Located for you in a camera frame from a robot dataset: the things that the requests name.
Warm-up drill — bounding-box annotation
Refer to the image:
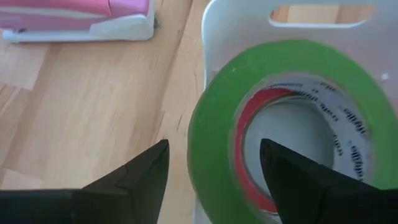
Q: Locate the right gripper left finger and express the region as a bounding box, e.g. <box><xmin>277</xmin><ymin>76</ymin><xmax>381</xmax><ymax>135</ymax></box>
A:
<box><xmin>0</xmin><ymin>139</ymin><xmax>170</xmax><ymax>224</ymax></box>

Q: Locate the pink and white stapler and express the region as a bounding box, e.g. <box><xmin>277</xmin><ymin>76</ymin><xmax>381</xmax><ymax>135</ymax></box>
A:
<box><xmin>0</xmin><ymin>0</ymin><xmax>156</xmax><ymax>44</ymax></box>

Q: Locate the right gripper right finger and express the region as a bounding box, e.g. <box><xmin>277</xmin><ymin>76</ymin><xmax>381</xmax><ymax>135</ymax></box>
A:
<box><xmin>259</xmin><ymin>138</ymin><xmax>398</xmax><ymax>224</ymax></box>

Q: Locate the green tape roll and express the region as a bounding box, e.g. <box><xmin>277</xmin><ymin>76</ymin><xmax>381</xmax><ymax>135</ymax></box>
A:
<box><xmin>187</xmin><ymin>39</ymin><xmax>398</xmax><ymax>224</ymax></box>

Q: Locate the white plastic bin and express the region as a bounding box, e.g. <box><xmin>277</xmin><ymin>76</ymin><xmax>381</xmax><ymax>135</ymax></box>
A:
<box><xmin>192</xmin><ymin>0</ymin><xmax>398</xmax><ymax>224</ymax></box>

